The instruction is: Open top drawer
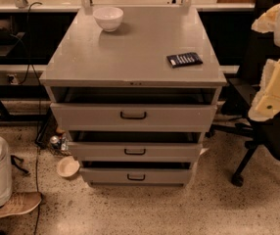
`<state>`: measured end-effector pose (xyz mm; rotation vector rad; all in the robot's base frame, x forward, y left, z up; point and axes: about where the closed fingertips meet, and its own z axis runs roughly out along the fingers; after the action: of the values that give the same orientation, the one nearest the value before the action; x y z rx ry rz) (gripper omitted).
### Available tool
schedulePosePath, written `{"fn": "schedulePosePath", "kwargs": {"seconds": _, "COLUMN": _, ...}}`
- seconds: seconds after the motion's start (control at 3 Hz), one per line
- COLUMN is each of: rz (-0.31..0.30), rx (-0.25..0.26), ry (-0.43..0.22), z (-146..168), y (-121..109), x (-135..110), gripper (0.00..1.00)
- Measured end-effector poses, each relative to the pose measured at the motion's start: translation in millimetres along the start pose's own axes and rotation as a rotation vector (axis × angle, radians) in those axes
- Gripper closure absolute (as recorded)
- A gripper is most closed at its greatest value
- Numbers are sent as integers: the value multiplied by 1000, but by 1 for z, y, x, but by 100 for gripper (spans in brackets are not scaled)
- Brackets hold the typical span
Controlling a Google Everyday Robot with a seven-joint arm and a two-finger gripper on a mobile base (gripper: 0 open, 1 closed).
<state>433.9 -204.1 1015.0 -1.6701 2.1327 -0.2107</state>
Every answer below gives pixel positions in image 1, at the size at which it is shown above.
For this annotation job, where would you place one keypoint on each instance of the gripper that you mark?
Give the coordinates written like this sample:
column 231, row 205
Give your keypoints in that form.
column 266, row 104

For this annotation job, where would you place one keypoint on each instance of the grey top drawer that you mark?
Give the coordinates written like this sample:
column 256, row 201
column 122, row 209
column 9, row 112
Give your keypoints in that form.
column 134, row 117

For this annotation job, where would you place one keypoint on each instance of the grey drawer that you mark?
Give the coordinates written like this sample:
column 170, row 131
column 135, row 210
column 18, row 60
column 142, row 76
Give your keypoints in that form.
column 147, row 173
column 124, row 146
column 134, row 117

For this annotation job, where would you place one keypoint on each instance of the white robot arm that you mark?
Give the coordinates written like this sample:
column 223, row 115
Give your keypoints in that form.
column 266, row 103

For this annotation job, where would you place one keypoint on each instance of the grey metal drawer cabinet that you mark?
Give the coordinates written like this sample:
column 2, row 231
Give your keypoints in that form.
column 129, row 65

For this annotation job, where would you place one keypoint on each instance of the grey bottom drawer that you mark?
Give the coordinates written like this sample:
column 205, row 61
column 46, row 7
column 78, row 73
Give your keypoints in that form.
column 147, row 173

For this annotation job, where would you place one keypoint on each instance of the grey middle drawer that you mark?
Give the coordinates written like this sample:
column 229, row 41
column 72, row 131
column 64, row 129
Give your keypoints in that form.
column 124, row 146

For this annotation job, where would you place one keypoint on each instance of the black office chair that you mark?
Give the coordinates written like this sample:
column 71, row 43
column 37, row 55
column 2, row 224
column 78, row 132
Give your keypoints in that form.
column 242, row 89

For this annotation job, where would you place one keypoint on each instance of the dark blue snack packet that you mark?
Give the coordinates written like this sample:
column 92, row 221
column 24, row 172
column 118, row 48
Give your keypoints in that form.
column 184, row 60

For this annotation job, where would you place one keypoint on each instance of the white ceramic bowl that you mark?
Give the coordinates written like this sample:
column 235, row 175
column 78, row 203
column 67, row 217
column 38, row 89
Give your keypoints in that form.
column 108, row 18

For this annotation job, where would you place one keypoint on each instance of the beige bowl on floor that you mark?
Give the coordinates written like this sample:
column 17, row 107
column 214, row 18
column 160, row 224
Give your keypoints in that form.
column 67, row 167

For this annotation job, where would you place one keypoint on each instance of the metal drink can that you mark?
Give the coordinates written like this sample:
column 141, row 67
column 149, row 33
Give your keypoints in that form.
column 55, row 142

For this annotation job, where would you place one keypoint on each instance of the tan sneaker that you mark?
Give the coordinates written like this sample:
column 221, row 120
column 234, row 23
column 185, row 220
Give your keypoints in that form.
column 21, row 203

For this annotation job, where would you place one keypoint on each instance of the wall power outlet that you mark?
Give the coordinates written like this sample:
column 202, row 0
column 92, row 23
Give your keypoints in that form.
column 12, row 78

